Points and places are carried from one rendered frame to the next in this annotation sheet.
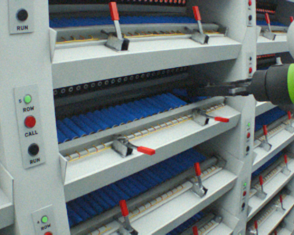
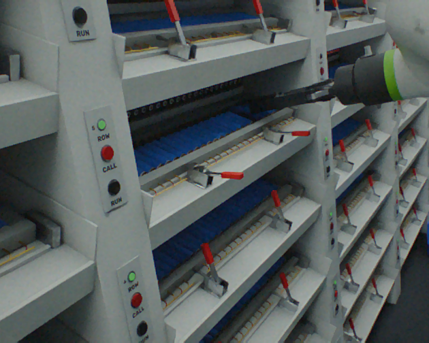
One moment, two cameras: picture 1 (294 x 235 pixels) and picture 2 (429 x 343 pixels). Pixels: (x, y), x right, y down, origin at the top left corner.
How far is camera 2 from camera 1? 14 cm
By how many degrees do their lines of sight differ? 8
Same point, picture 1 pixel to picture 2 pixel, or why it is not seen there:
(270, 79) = (359, 74)
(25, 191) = (107, 241)
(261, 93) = (348, 93)
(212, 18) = (268, 10)
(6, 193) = (82, 250)
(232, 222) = (323, 265)
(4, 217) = (83, 283)
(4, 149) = (80, 190)
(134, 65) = (203, 76)
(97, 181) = (180, 220)
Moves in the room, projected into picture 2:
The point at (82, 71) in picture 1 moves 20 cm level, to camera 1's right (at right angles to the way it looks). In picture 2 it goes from (152, 87) to (295, 66)
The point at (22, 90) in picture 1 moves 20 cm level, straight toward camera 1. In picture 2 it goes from (94, 115) to (167, 136)
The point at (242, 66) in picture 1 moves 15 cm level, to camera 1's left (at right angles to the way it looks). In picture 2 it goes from (312, 67) to (248, 76)
